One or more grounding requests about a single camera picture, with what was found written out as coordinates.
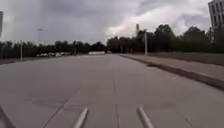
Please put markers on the low white structure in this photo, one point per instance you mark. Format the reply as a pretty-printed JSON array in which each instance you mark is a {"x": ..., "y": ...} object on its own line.
[{"x": 96, "y": 52}]

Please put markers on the grey slab paved plaza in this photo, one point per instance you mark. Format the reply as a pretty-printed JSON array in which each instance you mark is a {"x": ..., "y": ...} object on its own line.
[{"x": 100, "y": 86}]

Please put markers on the pale pole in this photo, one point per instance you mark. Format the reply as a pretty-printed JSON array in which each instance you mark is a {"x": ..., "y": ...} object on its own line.
[
  {"x": 145, "y": 43},
  {"x": 21, "y": 52}
]

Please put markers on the pale tower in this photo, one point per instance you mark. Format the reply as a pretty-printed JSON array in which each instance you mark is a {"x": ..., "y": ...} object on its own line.
[{"x": 137, "y": 28}]

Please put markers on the row of dark trees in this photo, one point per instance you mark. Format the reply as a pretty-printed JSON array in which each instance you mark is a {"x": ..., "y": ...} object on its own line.
[{"x": 66, "y": 47}]

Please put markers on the robot's own part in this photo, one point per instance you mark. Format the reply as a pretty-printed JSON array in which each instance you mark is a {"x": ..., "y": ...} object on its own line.
[
  {"x": 145, "y": 117},
  {"x": 81, "y": 117}
]

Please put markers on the row of parked cars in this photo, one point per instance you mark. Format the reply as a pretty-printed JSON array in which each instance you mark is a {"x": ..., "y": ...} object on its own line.
[{"x": 50, "y": 54}]

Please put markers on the group of tall trees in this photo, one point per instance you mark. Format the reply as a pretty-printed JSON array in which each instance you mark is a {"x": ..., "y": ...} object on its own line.
[{"x": 173, "y": 38}]

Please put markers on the long stone kerb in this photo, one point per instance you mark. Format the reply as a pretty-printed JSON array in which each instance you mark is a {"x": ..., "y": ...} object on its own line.
[{"x": 186, "y": 74}]

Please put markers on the street lamp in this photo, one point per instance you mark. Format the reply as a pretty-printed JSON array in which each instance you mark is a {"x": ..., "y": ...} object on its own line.
[{"x": 40, "y": 30}]

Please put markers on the raised grey pavement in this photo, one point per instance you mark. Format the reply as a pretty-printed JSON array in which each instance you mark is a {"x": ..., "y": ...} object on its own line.
[{"x": 193, "y": 66}]

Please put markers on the grass strip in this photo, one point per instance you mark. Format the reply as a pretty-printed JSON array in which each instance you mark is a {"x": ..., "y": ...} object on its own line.
[{"x": 200, "y": 57}]

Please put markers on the grey building with windows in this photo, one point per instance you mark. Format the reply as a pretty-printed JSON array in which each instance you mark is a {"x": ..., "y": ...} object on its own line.
[{"x": 216, "y": 11}]

